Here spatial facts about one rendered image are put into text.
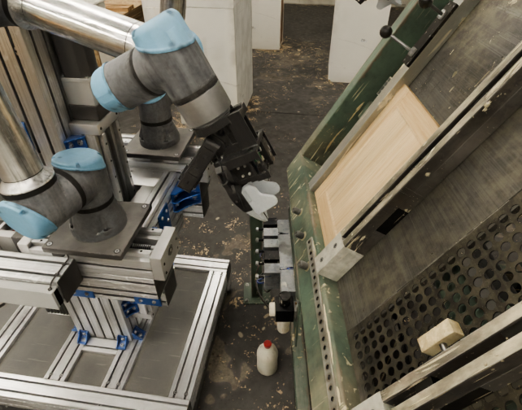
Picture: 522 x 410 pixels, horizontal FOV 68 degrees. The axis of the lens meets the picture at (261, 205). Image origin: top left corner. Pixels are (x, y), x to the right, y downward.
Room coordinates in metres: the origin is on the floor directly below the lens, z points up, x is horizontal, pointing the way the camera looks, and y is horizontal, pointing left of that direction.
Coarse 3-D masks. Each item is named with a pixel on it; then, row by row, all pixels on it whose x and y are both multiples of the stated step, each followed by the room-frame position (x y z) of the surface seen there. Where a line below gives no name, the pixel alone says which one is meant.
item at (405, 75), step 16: (464, 0) 1.19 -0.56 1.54; (464, 16) 1.19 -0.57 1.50; (448, 32) 1.19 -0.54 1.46; (432, 48) 1.19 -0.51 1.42; (416, 64) 1.19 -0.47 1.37; (400, 80) 1.19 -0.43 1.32; (384, 96) 1.20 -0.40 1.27; (368, 112) 1.21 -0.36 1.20; (352, 128) 1.23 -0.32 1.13; (352, 144) 1.19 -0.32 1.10; (336, 160) 1.19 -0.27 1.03; (320, 176) 1.19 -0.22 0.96
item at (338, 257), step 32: (512, 64) 0.80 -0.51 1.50; (480, 96) 0.79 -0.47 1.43; (512, 96) 0.76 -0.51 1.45; (448, 128) 0.79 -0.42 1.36; (480, 128) 0.76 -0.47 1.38; (416, 160) 0.79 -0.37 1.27; (448, 160) 0.76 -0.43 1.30; (384, 192) 0.79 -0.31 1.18; (416, 192) 0.76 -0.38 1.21; (352, 224) 0.80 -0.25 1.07; (384, 224) 0.76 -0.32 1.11; (320, 256) 0.80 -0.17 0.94; (352, 256) 0.75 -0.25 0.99
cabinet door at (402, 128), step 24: (408, 96) 1.11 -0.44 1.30; (384, 120) 1.13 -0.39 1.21; (408, 120) 1.02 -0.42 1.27; (432, 120) 0.93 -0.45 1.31; (360, 144) 1.15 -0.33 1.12; (384, 144) 1.04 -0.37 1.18; (408, 144) 0.94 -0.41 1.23; (336, 168) 1.17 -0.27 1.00; (360, 168) 1.05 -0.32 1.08; (384, 168) 0.95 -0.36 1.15; (336, 192) 1.07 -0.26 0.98; (360, 192) 0.96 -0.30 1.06; (336, 216) 0.97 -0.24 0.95
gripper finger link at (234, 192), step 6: (222, 174) 0.52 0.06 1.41; (228, 186) 0.50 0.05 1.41; (234, 186) 0.51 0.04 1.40; (240, 186) 0.52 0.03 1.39; (228, 192) 0.50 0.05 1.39; (234, 192) 0.50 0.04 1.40; (240, 192) 0.51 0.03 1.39; (234, 198) 0.50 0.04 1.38; (240, 198) 0.50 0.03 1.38; (240, 204) 0.50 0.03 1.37; (246, 204) 0.51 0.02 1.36; (246, 210) 0.51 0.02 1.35
